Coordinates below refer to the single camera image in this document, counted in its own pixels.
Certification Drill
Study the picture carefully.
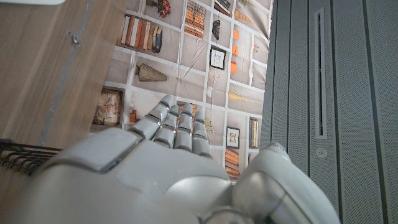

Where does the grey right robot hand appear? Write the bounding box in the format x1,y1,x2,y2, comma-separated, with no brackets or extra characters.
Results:
0,95,341,224

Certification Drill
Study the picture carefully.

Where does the white square paper plate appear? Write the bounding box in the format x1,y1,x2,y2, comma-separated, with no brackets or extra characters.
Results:
0,0,67,6

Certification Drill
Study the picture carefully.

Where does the printed bookshelf backdrop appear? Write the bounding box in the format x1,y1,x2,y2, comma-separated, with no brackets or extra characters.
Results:
89,0,275,182

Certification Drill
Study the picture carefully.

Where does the black wire rack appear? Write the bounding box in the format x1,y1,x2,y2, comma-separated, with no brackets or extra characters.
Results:
0,138,62,177

